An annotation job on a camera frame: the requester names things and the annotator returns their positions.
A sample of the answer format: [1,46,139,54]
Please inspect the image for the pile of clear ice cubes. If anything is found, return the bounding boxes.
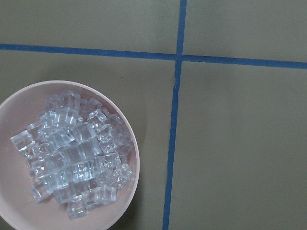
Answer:
[11,91,133,219]

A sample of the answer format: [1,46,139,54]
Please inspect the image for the pink bowl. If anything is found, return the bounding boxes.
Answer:
[0,80,140,230]

